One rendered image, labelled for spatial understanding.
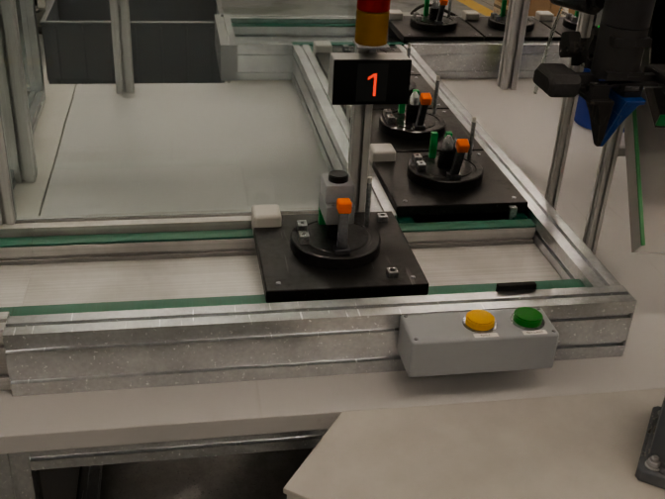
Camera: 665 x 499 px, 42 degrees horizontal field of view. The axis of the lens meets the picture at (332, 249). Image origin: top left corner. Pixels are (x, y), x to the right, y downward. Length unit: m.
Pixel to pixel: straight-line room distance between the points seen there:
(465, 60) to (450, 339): 1.49
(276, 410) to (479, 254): 0.48
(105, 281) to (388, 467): 0.54
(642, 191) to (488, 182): 0.31
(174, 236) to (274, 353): 0.31
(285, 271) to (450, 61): 1.39
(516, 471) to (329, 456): 0.24
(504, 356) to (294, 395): 0.29
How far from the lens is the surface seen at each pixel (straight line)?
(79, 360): 1.21
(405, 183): 1.57
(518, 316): 1.22
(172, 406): 1.19
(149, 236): 1.42
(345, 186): 1.27
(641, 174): 1.46
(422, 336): 1.17
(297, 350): 1.21
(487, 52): 2.58
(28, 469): 1.24
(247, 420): 1.17
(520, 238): 1.54
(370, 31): 1.32
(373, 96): 1.35
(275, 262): 1.29
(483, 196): 1.56
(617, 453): 1.21
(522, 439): 1.19
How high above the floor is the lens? 1.61
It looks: 29 degrees down
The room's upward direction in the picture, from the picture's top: 3 degrees clockwise
